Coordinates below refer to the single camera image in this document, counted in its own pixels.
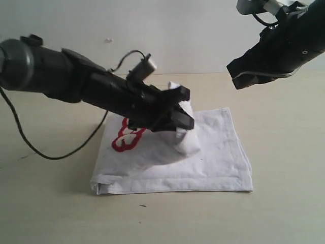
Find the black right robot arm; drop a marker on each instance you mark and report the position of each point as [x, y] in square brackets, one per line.
[310, 16]

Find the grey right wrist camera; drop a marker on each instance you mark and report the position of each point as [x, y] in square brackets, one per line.
[247, 7]

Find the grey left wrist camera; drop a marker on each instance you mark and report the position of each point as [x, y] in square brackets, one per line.
[143, 69]

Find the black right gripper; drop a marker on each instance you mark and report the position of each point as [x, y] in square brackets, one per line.
[279, 52]

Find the white t-shirt with red lettering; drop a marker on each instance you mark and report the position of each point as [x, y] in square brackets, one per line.
[208, 158]

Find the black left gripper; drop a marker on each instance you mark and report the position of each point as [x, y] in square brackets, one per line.
[146, 106]

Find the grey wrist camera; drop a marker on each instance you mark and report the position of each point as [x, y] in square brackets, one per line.
[143, 69]
[247, 7]

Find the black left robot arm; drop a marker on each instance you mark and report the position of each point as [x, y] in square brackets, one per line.
[27, 66]

